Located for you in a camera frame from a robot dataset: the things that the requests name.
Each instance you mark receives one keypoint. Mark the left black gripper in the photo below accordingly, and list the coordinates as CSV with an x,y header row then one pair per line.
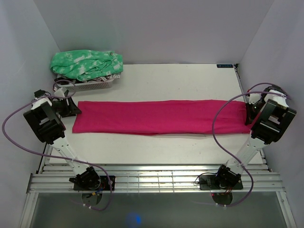
x,y
71,110

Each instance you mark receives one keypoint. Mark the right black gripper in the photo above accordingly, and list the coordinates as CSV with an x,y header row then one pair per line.
x,y
250,116

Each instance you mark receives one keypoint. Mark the pink trousers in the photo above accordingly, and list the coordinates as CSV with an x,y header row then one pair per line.
x,y
162,117

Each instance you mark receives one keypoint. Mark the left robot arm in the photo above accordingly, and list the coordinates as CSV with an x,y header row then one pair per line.
x,y
44,118

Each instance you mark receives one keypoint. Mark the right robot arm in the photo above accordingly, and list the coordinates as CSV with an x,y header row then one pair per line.
x,y
268,116

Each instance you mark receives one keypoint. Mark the white plastic basket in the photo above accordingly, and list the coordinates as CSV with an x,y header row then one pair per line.
x,y
89,85

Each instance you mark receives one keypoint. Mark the black white clothes in basket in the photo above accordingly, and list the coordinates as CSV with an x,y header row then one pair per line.
x,y
98,79

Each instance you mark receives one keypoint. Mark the green white patterned garment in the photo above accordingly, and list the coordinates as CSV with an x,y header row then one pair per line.
x,y
84,65

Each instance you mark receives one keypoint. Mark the blue table label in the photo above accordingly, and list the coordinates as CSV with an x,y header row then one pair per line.
x,y
224,65

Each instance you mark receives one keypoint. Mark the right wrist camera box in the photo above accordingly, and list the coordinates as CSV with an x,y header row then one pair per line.
x,y
253,98

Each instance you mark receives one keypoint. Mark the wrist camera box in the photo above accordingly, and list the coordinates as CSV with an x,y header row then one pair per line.
x,y
61,93
253,98

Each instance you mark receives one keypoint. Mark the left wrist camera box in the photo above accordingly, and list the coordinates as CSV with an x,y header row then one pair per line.
x,y
61,93

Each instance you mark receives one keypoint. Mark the aluminium front rail frame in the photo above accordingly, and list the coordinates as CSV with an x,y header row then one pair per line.
x,y
142,164

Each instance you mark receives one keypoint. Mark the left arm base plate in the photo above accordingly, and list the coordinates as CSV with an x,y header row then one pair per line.
x,y
102,184

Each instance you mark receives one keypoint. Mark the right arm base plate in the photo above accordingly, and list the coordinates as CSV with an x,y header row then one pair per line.
x,y
209,182

